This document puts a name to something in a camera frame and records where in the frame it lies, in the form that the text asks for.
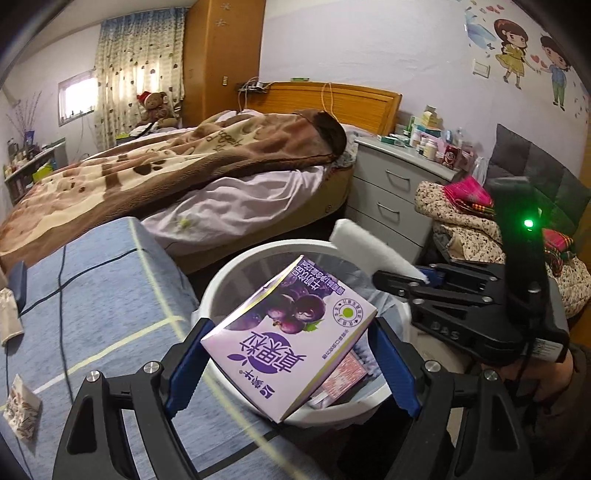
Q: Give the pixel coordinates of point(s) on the heart patterned curtain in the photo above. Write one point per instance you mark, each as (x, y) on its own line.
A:
(138, 78)

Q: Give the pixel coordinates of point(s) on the brown teddy bear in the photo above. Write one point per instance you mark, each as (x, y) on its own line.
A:
(157, 108)

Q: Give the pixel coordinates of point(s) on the cartoon couple wall sticker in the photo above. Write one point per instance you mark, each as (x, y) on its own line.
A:
(512, 50)

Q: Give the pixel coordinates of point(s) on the power strip with chargers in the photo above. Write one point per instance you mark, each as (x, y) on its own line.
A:
(254, 86)

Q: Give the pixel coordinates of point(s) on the red tablet box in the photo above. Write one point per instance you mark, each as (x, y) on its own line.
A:
(344, 376)

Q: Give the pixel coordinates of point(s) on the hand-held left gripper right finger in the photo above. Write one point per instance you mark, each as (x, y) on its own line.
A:
(399, 369)

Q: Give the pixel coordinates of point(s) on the cluttered shelf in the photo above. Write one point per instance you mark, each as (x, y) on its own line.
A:
(32, 170)

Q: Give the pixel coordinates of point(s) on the wooden wardrobe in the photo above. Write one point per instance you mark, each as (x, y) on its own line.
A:
(221, 55)

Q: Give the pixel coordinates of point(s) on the white foam roll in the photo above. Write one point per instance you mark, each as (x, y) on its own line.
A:
(369, 244)

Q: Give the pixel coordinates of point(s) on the person's right forearm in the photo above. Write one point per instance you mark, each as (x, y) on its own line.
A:
(577, 383)

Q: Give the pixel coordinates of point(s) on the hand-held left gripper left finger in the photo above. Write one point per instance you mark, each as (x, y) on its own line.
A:
(184, 369)

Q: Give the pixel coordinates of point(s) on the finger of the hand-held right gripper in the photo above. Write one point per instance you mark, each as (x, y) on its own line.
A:
(397, 284)
(461, 273)

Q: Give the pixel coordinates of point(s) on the pink bed sheet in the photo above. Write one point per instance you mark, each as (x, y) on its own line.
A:
(240, 198)

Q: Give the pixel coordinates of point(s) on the pink plaid cloth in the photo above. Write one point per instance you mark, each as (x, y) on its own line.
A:
(468, 196)

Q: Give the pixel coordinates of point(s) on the group of medicine bottles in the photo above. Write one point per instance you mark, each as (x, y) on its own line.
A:
(429, 138)

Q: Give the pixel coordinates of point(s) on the floral quilt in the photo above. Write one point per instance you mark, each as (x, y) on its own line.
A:
(466, 230)

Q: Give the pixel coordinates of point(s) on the dry branch decoration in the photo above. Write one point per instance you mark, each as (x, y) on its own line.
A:
(25, 115)

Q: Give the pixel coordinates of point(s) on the brown printed blanket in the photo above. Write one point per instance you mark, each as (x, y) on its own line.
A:
(161, 170)

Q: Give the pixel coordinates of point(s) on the white wall switch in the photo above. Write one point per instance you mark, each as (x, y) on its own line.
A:
(481, 69)

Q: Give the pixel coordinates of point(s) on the white trash bin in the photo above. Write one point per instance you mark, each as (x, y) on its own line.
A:
(231, 281)

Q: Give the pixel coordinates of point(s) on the small window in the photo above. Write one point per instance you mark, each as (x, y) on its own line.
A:
(78, 94)

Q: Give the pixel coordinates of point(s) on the grey nightstand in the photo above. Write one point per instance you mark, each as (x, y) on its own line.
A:
(392, 184)

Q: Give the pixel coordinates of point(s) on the wooden headboard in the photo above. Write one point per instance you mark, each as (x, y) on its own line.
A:
(360, 106)

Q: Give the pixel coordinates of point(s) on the patterned paper cup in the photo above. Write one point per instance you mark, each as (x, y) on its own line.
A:
(22, 408)

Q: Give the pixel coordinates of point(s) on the purple blueberry milk carton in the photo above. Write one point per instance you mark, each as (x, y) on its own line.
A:
(286, 337)

